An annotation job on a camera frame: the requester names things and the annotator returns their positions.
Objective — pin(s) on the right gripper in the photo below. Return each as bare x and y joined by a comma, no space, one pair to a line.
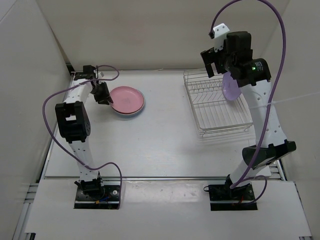
209,57

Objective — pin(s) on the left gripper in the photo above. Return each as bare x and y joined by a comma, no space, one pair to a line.
102,100

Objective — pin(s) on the pink plate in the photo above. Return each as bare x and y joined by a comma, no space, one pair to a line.
126,99

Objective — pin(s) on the blue plate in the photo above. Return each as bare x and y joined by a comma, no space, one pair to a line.
132,114

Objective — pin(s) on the purple plate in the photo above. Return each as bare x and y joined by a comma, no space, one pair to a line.
230,88

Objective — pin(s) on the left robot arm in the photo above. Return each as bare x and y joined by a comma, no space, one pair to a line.
74,126

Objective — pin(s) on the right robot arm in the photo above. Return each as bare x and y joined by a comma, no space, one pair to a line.
271,143

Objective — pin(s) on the white zip tie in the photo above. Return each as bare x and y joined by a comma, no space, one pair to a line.
273,102

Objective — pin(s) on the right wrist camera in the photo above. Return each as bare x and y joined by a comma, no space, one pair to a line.
219,34

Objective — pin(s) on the metal wire dish rack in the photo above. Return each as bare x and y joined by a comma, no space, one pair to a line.
215,115

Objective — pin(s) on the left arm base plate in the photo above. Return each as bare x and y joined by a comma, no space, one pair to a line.
108,199

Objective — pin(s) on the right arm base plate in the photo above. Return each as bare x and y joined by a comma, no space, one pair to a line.
222,199

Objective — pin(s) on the aluminium frame rail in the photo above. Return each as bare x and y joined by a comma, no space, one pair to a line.
277,172

